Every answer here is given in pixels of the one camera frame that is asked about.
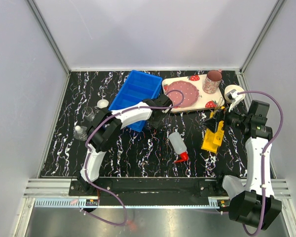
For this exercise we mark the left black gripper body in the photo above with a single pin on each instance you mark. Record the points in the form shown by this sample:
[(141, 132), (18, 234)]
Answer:
[(155, 123)]

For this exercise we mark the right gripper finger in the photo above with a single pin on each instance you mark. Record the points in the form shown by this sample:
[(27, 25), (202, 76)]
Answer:
[(211, 124), (220, 112)]

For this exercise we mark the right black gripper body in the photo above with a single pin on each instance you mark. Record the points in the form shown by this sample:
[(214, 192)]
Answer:
[(235, 120)]

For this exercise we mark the glass test tube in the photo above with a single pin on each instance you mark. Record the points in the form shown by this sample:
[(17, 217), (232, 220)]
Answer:
[(218, 105)]

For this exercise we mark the yellow test tube rack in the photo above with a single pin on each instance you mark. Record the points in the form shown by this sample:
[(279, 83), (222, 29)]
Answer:
[(212, 141)]

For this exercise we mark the white wash bottle red cap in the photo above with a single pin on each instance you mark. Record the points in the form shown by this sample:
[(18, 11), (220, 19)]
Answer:
[(179, 147)]

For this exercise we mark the small glass beaker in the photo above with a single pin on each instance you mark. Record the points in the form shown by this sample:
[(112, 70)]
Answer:
[(88, 113)]

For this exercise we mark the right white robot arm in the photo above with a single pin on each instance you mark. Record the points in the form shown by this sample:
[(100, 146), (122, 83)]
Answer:
[(253, 203)]

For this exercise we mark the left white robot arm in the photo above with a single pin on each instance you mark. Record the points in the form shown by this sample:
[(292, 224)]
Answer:
[(106, 126)]

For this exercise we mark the strawberry print tray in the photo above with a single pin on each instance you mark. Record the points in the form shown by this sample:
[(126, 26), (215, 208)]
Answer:
[(205, 101)]

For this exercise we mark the pink ghost print mug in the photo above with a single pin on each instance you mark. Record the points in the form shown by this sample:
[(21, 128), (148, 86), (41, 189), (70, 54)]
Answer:
[(212, 81)]

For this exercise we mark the white ceramic bowl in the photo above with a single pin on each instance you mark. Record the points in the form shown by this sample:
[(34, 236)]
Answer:
[(229, 89)]

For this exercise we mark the pink polka dot plate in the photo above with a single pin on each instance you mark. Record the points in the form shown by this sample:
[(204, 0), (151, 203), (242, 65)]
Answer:
[(182, 93)]

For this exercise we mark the blue compartment bin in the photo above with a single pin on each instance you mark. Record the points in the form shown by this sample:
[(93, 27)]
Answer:
[(137, 87)]

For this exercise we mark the small white dish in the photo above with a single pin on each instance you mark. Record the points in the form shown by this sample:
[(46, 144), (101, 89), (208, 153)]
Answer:
[(103, 103)]

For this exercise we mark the glass flask with stopper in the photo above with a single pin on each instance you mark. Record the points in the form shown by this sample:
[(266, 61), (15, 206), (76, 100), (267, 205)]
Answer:
[(80, 133)]

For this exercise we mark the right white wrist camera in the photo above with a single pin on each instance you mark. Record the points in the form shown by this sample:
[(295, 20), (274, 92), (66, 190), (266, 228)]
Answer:
[(236, 98)]

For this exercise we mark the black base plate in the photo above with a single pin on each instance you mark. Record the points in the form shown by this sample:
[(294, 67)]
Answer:
[(163, 191)]

